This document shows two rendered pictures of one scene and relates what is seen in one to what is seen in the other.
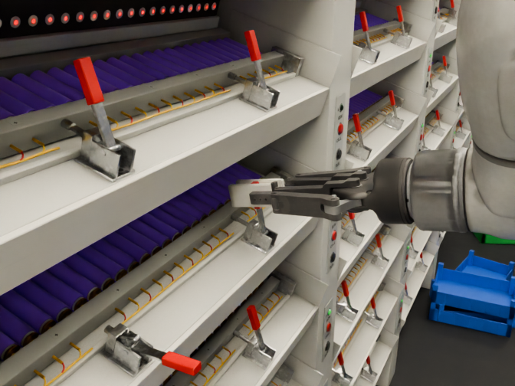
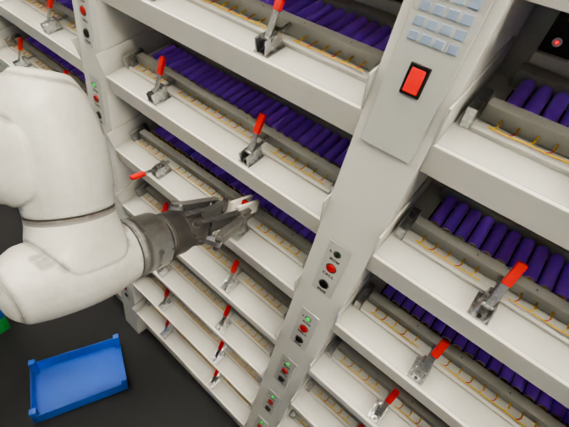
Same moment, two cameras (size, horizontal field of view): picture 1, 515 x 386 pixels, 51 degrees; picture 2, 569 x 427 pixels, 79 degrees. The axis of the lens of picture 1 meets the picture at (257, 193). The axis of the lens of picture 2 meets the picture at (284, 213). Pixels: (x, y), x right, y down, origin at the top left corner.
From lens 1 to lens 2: 0.94 m
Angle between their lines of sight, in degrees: 77
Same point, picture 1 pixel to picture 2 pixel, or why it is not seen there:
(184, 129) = (199, 122)
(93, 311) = (175, 155)
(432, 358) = not seen: outside the picture
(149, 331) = (174, 180)
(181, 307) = (186, 191)
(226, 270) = not seen: hidden behind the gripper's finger
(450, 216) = not seen: hidden behind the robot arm
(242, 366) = (223, 275)
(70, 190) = (142, 91)
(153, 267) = (201, 173)
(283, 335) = (246, 305)
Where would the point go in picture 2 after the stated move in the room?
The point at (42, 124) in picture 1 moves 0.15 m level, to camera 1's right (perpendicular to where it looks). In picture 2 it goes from (168, 74) to (130, 101)
